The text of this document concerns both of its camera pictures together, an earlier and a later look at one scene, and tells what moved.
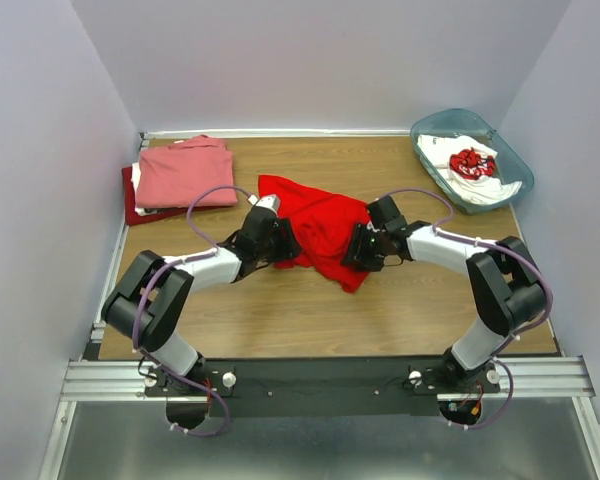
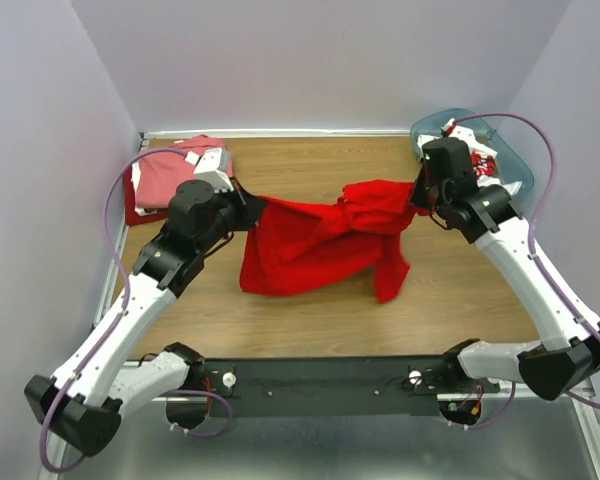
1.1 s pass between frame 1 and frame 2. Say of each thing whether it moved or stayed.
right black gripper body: moved
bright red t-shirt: moved
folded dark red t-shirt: stayed
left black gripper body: moved
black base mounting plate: stayed
